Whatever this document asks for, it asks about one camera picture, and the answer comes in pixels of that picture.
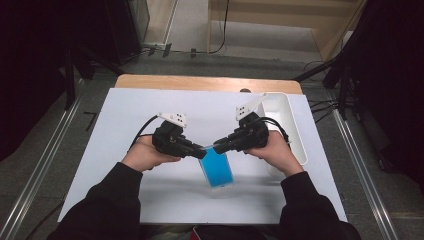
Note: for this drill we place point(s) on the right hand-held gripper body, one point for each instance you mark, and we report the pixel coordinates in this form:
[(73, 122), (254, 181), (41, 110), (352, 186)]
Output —
[(251, 133)]

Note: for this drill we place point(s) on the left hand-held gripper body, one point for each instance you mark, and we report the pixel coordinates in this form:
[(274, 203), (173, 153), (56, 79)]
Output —
[(170, 138)]

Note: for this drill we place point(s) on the white plastic bin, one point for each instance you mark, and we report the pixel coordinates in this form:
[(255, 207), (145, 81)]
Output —
[(281, 108)]

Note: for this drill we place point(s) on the person's left hand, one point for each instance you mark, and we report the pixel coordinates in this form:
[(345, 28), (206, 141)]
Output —
[(145, 155)]

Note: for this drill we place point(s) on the person's right hand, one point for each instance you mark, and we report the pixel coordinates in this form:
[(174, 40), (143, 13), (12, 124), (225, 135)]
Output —
[(278, 153)]

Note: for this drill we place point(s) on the white board mat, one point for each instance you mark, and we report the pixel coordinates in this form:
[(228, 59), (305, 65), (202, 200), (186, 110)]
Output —
[(133, 110)]

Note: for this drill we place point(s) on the wooden table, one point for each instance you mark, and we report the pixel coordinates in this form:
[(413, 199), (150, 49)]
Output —
[(200, 83)]

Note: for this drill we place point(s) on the black metal stand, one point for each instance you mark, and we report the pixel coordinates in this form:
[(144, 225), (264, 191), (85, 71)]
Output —
[(341, 90), (70, 80)]

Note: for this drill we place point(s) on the light wooden shelf unit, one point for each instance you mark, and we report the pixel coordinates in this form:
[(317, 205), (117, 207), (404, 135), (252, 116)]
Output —
[(266, 18)]

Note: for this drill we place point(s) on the black cabinet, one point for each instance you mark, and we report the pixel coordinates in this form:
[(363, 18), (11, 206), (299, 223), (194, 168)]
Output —
[(125, 30)]

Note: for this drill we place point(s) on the dark curtain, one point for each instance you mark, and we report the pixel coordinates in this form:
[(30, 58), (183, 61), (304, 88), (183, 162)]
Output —
[(393, 83), (33, 66)]

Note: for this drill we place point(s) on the metal floor rail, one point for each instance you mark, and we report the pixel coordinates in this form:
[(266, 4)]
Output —
[(43, 163), (363, 176)]

